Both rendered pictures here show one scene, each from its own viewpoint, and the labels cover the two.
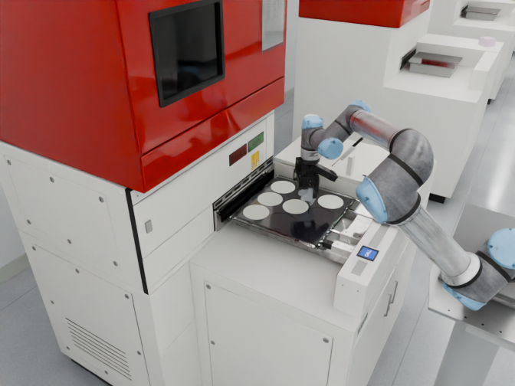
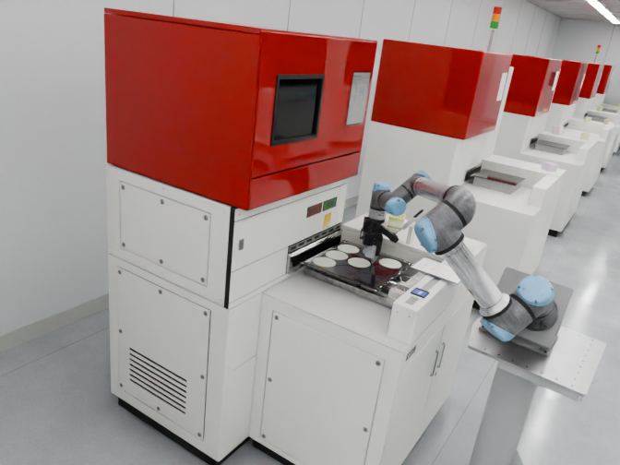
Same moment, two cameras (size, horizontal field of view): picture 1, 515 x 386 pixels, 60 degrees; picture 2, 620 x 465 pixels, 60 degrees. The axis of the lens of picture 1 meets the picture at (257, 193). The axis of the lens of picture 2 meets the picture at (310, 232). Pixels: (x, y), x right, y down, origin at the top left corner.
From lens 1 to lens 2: 0.71 m
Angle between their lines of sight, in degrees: 11
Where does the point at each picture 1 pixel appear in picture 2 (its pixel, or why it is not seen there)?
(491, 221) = not seen: hidden behind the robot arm
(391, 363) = (435, 444)
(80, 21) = (228, 74)
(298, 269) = (358, 308)
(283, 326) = (340, 352)
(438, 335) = not seen: hidden behind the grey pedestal
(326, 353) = (377, 377)
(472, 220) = (510, 280)
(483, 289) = (512, 321)
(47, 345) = (94, 388)
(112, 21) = (254, 76)
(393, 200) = (442, 232)
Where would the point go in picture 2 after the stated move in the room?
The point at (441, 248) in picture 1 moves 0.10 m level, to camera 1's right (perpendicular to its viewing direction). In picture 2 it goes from (478, 280) to (507, 283)
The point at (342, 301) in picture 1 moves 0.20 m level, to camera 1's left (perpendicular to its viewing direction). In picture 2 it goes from (396, 327) to (340, 321)
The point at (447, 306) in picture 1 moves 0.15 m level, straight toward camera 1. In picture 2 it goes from (484, 346) to (472, 364)
